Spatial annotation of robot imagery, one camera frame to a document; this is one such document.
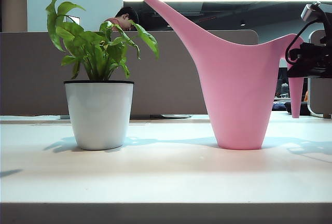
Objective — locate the long brown desk partition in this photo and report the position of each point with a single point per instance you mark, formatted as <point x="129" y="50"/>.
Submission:
<point x="31" y="78"/>

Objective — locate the black rounded bag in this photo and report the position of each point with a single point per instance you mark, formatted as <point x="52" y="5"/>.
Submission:
<point x="288" y="107"/>

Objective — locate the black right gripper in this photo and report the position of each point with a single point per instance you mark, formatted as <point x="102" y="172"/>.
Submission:
<point x="319" y="58"/>

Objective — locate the person in red shirt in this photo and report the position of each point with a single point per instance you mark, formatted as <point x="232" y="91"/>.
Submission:
<point x="127" y="12"/>

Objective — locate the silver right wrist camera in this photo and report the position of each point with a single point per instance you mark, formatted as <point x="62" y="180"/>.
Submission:
<point x="308" y="12"/>

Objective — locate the green leafy plant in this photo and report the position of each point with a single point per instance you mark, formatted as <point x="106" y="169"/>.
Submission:
<point x="96" y="53"/>

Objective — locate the white plant pot black rim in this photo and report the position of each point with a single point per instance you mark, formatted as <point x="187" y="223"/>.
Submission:
<point x="98" y="115"/>

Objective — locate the pink plastic watering can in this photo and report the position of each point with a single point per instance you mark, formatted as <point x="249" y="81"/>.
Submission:
<point x="238" y="91"/>

